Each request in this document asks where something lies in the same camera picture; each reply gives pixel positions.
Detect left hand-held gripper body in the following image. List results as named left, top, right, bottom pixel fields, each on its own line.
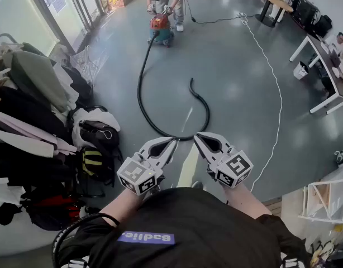
left=117, top=152, right=164, bottom=197

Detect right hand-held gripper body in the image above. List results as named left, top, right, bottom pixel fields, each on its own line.
left=207, top=146, right=254, bottom=189

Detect black vacuum hose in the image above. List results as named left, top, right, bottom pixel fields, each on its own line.
left=136, top=30, right=211, bottom=141

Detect person's left forearm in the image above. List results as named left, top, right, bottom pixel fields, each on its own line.
left=100, top=187, right=146, bottom=226

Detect person's right forearm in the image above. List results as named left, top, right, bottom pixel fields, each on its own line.
left=221, top=181, right=273, bottom=220

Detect red and teal vacuum cleaner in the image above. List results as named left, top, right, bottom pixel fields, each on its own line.
left=147, top=13, right=175, bottom=49

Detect black and yellow backpack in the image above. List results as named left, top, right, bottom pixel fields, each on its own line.
left=76, top=145, right=116, bottom=186

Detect white cloth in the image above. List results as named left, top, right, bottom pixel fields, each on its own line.
left=72, top=107, right=121, bottom=145

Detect person's dark t-shirt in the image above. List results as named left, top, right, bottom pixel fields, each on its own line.
left=56, top=187, right=312, bottom=268

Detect red and black bag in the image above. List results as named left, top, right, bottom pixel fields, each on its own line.
left=20, top=188, right=85, bottom=231

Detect transparent umbrella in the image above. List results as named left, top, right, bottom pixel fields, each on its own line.
left=69, top=45, right=108, bottom=86

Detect white harness buckle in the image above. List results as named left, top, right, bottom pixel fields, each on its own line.
left=282, top=254, right=301, bottom=268
left=68, top=257, right=90, bottom=268

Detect white waste bin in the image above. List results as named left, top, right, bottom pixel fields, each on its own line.
left=293, top=61, right=309, bottom=80

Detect pile of clothes and bags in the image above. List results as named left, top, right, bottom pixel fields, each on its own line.
left=0, top=33, right=94, bottom=206

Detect white-legged desk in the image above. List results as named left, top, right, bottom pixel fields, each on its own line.
left=289, top=34, right=343, bottom=114

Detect grey laptop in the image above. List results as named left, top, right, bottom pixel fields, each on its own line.
left=329, top=50, right=342, bottom=66

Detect round wooden table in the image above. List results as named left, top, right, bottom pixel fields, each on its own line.
left=255, top=0, right=294, bottom=29

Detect black equipment case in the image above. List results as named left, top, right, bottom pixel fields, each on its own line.
left=293, top=0, right=320, bottom=29

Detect glass entrance doors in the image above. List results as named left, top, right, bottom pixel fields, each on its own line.
left=28, top=0, right=105, bottom=52

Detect white floor cable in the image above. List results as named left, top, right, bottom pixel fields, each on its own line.
left=240, top=18, right=283, bottom=193

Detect black sleeved cable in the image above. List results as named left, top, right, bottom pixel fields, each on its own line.
left=52, top=212, right=121, bottom=268

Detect white shelf frame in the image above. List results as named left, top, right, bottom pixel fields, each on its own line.
left=298, top=177, right=343, bottom=224

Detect black power cable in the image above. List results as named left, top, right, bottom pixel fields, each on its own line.
left=182, top=0, right=258, bottom=25

